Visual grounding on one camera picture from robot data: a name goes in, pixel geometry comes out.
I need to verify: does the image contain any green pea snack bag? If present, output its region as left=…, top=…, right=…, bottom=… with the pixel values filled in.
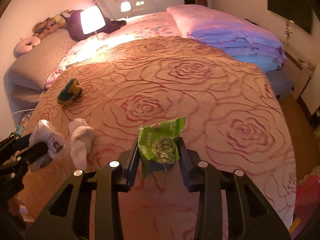
left=137, top=116, right=185, bottom=179

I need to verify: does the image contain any grey bed base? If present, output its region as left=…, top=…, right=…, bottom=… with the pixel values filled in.
left=266, top=69, right=294, bottom=100

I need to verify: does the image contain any white low cabinet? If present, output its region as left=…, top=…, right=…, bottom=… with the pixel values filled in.
left=283, top=51, right=317, bottom=100

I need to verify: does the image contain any red plastic mesh basket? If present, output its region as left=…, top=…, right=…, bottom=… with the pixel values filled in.
left=293, top=175, right=319, bottom=221

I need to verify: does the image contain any glowing white table lamp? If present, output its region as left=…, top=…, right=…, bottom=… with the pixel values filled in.
left=80, top=6, right=106, bottom=40

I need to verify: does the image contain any wall mounted black television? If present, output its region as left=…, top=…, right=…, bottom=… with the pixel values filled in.
left=267, top=0, right=313, bottom=34

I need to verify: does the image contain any white tissue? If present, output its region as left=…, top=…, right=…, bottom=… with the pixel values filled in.
left=68, top=118, right=95, bottom=170

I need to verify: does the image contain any pink neck pillow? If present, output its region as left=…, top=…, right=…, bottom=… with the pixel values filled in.
left=15, top=36, right=41, bottom=54

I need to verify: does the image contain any folded purple pink quilt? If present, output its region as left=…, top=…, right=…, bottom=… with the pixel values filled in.
left=167, top=4, right=286, bottom=72

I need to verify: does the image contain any orange plush toy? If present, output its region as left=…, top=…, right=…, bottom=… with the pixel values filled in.
left=32, top=10, right=74, bottom=40

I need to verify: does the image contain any beige bed pillow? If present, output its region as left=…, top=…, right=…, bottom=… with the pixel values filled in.
left=4, top=29, right=76, bottom=94

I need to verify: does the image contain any flower stem decoration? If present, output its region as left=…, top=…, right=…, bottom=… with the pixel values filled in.
left=285, top=20, right=294, bottom=47

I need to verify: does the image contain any dark maroon plush toy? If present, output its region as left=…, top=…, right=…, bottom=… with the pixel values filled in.
left=67, top=7, right=127, bottom=41

